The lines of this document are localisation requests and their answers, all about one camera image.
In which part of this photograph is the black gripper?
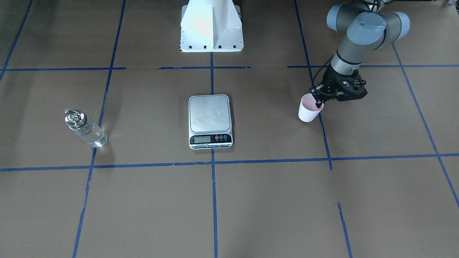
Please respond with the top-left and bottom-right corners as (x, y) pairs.
(311, 64), (353, 109)

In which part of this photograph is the pink plastic cup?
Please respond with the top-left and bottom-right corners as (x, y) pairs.
(298, 93), (325, 122)

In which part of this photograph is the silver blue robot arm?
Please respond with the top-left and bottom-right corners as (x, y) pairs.
(310, 0), (411, 108)

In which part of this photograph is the silver digital kitchen scale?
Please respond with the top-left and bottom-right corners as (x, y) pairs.
(188, 94), (234, 150)

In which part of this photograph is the black camera cable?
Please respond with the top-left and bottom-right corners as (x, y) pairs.
(310, 54), (336, 94)

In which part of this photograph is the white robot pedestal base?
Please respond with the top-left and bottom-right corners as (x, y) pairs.
(179, 0), (244, 53)

